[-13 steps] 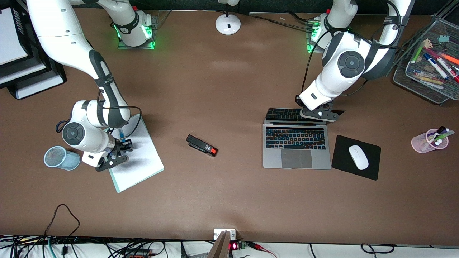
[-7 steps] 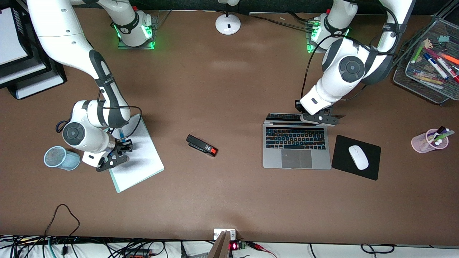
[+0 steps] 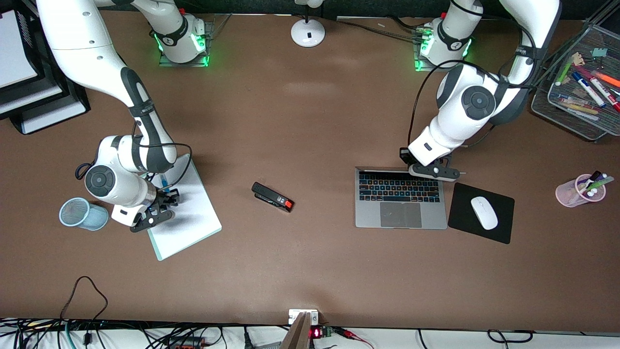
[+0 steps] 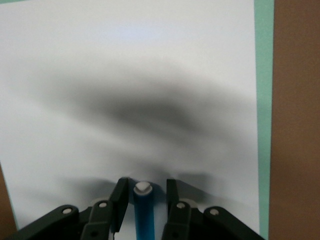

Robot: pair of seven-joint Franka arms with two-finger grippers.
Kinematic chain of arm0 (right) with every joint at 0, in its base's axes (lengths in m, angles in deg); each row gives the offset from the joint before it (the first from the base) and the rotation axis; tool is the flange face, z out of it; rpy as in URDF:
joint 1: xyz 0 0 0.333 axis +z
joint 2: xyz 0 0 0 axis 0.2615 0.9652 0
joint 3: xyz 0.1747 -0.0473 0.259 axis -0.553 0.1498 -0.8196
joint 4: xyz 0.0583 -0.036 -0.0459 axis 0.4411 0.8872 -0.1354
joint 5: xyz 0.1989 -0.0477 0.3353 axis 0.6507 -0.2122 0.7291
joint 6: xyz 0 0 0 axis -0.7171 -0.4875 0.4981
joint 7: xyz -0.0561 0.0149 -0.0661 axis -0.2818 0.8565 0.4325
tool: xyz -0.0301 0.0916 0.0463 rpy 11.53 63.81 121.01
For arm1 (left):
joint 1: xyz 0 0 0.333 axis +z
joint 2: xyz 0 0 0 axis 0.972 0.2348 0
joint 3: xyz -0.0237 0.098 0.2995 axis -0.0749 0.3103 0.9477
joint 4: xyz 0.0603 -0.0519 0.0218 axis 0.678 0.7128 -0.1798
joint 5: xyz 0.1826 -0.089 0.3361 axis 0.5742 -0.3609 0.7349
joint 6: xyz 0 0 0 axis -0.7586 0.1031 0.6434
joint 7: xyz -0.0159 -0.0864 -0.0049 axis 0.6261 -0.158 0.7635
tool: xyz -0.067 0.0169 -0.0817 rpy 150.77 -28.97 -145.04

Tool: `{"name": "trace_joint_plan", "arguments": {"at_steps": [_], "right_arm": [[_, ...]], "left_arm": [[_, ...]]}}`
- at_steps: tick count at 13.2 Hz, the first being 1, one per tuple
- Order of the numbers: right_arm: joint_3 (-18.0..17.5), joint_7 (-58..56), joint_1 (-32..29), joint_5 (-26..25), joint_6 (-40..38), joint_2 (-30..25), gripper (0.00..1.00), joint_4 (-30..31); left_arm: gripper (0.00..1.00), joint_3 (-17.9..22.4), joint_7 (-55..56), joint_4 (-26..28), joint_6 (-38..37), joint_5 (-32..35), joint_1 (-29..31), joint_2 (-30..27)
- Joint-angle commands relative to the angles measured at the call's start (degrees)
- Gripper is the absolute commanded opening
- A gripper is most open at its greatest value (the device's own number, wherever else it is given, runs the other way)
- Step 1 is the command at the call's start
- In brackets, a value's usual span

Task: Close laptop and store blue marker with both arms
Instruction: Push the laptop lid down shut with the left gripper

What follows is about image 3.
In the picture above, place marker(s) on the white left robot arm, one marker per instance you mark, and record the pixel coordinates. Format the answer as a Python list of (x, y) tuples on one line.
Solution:
[(477, 102)]

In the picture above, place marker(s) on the red led display board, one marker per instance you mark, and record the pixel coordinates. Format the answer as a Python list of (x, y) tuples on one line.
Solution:
[(320, 333)]

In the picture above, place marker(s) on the purple green marker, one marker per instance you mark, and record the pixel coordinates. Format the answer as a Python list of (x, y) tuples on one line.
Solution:
[(605, 181)]

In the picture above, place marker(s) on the black mouse pad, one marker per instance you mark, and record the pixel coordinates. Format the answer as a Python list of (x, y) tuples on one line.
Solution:
[(460, 213)]

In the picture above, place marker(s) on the green clipboard with metal clip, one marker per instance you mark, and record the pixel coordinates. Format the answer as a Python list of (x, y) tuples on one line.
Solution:
[(213, 228)]

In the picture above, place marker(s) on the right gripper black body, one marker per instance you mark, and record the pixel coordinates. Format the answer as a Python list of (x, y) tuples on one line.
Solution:
[(167, 198)]

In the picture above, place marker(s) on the white computer mouse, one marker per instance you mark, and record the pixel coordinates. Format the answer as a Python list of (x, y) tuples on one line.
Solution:
[(484, 213)]

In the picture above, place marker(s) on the orange highlighter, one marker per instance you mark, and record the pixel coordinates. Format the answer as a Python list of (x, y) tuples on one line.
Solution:
[(608, 78)]

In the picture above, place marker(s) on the silver laptop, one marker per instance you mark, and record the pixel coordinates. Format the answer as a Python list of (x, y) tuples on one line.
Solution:
[(399, 213)]

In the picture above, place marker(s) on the small teal card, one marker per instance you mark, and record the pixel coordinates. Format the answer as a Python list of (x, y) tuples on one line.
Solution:
[(600, 52)]

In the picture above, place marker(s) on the pink translucent cup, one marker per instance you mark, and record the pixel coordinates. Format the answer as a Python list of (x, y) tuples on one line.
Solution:
[(566, 194)]

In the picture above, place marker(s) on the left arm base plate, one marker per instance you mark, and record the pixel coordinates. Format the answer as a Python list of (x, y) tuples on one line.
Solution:
[(417, 65)]

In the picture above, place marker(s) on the black capped marker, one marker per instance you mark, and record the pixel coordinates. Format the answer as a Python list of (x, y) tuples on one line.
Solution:
[(593, 178)]

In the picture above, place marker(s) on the small tan piece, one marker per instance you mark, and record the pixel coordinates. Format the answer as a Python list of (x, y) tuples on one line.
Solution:
[(577, 59)]

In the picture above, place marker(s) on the white round lamp base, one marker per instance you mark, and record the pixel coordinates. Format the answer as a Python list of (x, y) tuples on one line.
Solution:
[(308, 34)]

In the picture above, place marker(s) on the white paper stack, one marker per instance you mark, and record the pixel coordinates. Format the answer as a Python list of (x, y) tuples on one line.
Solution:
[(14, 48), (53, 114)]

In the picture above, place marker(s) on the grey metal post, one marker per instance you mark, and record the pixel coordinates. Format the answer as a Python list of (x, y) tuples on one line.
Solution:
[(298, 334)]

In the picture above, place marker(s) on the black stacked document tray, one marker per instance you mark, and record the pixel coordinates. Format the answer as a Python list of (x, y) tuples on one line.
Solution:
[(58, 104)]

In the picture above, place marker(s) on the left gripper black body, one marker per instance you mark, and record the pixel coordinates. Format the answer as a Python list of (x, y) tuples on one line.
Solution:
[(403, 155)]

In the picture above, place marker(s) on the small white box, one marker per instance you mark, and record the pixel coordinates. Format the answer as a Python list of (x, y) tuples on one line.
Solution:
[(293, 316)]

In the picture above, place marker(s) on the grey orange usb hub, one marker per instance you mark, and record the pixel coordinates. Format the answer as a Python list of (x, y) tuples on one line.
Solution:
[(186, 342)]

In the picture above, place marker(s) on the black blue scissors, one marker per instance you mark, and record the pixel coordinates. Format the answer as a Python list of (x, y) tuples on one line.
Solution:
[(79, 167)]

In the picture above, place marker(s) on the black stapler with orange end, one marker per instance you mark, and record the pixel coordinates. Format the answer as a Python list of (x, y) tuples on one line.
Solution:
[(271, 196)]

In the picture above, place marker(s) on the white paper sheet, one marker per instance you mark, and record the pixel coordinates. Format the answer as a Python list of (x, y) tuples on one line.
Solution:
[(193, 218)]

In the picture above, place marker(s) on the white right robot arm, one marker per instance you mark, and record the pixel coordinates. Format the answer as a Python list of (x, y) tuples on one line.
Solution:
[(82, 39)]

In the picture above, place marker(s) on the red capped white marker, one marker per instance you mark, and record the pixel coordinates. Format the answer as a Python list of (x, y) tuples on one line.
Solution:
[(605, 92)]

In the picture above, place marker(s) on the blue capped white marker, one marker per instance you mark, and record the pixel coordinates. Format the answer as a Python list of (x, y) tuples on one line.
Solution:
[(588, 89)]

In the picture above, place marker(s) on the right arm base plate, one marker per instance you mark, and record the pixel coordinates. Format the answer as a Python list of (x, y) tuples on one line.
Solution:
[(210, 29)]

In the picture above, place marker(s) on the light blue mesh pen cup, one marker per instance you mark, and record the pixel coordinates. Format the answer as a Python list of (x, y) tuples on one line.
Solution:
[(80, 213)]

